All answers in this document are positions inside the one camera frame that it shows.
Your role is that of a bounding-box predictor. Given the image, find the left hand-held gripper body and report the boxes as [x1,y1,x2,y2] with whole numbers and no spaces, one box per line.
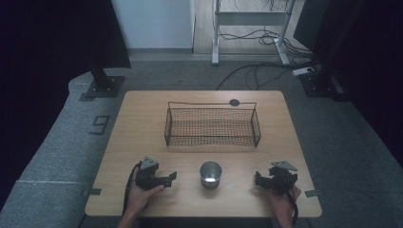
[135,156,166,192]

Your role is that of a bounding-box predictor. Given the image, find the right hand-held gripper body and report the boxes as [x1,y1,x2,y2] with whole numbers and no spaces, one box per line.
[267,160,299,195]

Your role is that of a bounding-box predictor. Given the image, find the person's left hand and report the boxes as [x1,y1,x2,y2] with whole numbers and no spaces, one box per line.
[125,166,165,217]

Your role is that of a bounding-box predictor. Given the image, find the person's right hand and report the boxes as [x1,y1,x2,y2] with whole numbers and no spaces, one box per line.
[268,184,302,224]

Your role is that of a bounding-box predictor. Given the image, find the metal cup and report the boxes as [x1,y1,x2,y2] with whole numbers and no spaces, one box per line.
[199,161,223,191]

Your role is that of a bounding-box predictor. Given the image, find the dark tape floor number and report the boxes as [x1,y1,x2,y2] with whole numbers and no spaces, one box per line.
[88,115,111,137]

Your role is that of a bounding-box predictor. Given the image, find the white power strip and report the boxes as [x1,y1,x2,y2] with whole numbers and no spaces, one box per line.
[291,66,316,77]

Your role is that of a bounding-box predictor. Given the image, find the dark curtain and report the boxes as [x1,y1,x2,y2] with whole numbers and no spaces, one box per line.
[292,0,403,174]
[0,0,132,212]

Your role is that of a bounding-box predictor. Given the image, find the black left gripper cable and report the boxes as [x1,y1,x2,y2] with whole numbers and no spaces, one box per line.
[122,161,143,217]

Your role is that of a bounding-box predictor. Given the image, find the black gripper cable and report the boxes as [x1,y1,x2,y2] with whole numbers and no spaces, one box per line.
[279,179,299,227]
[122,161,143,217]

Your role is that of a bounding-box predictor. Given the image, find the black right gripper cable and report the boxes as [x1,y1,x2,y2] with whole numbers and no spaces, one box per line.
[279,179,299,227]

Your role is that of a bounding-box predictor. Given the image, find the black wire mesh basket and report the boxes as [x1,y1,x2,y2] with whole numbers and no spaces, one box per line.
[163,101,262,148]

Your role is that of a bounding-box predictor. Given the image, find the black stand with base plate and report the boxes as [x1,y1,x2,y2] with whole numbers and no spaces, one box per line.
[85,58,125,99]
[298,61,346,100]

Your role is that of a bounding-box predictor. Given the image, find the long black floor cable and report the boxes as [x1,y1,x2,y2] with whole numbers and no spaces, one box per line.
[215,61,317,91]

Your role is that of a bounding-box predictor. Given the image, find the tangle of black floor cables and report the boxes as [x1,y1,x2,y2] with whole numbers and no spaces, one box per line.
[218,26,316,65]

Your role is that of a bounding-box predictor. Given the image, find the white desk frame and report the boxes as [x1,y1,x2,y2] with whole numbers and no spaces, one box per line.
[211,0,297,67]

